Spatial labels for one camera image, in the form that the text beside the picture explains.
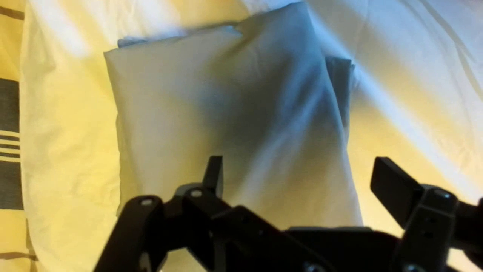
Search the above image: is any plaid yellow grey comforter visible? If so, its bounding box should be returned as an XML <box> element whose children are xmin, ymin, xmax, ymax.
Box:
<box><xmin>0</xmin><ymin>0</ymin><xmax>33</xmax><ymax>272</ymax></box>

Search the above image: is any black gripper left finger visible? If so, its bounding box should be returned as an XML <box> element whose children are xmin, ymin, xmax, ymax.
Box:
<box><xmin>92</xmin><ymin>154</ymin><xmax>323</xmax><ymax>272</ymax></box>

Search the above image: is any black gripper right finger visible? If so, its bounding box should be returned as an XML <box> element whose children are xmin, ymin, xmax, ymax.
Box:
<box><xmin>370</xmin><ymin>156</ymin><xmax>483</xmax><ymax>272</ymax></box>

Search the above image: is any white pillow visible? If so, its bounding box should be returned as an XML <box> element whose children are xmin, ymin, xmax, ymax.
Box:
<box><xmin>20</xmin><ymin>0</ymin><xmax>483</xmax><ymax>272</ymax></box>

